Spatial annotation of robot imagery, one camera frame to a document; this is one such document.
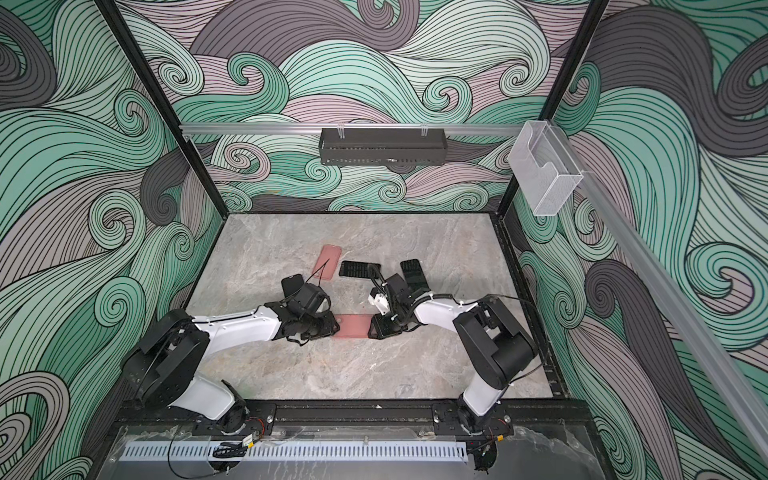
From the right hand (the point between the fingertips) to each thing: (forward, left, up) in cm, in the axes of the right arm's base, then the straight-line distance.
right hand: (374, 334), depth 88 cm
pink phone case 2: (+2, +7, 0) cm, 7 cm away
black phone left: (+18, +29, -1) cm, 34 cm away
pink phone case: (+30, +17, -1) cm, 34 cm away
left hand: (+2, +11, +1) cm, 11 cm away
